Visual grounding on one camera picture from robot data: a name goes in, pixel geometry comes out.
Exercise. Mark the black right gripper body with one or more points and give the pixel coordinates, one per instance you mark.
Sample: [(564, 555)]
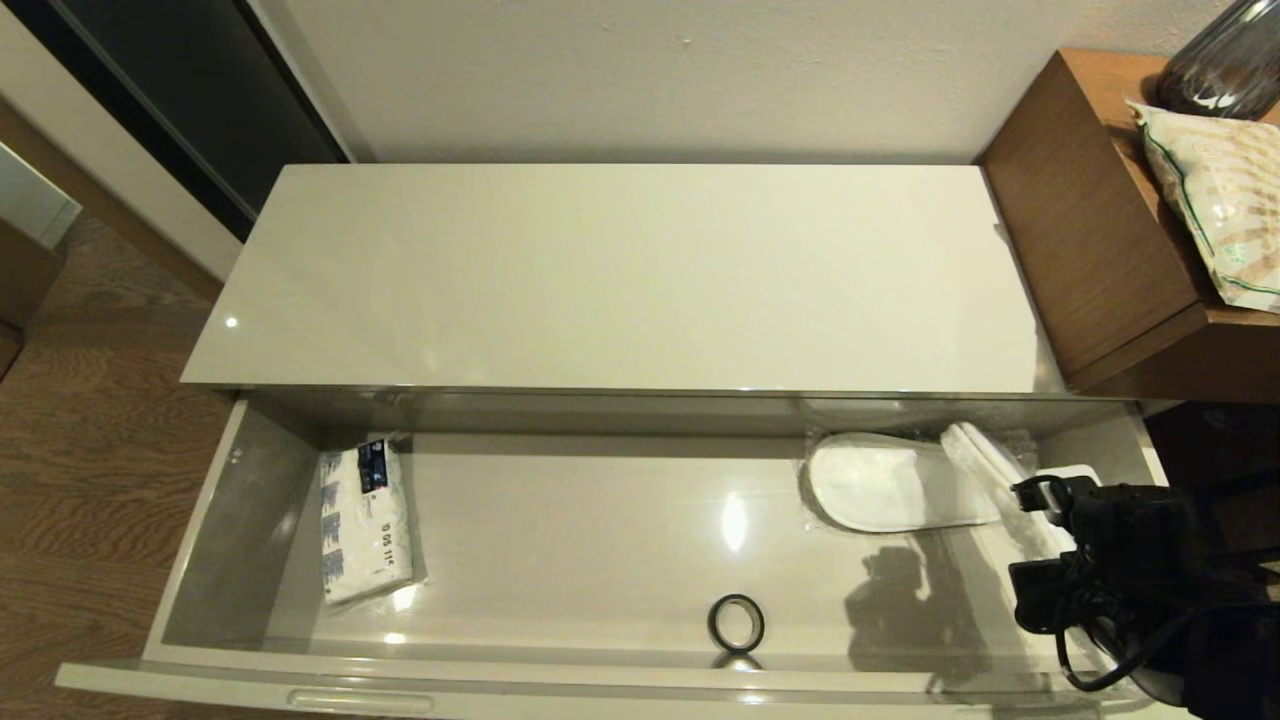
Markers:
[(1130, 610)]

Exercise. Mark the white plastic-wrapped slipper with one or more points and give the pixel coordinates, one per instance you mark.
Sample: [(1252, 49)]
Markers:
[(880, 485), (985, 460)]

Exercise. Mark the white cabinet drawer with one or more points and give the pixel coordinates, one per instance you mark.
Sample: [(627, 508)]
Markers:
[(600, 560)]

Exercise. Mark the white blue tissue pack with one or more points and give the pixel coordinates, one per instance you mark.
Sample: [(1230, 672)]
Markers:
[(370, 540)]

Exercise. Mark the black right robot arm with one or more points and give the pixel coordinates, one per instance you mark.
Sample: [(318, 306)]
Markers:
[(1230, 660)]

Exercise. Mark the brown wooden desk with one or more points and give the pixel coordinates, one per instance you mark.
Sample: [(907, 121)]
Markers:
[(1085, 230)]

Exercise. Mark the black tape roll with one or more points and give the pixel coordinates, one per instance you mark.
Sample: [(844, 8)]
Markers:
[(714, 625)]

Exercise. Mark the white green-trimmed snack bag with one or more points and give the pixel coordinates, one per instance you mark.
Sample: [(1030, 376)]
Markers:
[(1220, 195)]

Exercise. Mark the dark ribbed glass vase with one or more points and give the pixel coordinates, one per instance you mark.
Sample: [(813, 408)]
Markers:
[(1230, 65)]

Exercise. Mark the white glossy cabinet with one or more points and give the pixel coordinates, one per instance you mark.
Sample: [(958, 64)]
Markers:
[(620, 280)]

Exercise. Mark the dark sliding door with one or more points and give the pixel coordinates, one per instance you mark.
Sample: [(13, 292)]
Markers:
[(200, 100)]

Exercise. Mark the white furniture panel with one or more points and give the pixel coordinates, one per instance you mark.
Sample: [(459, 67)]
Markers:
[(30, 205)]

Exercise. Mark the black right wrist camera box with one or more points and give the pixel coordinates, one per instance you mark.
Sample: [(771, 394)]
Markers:
[(1045, 595)]

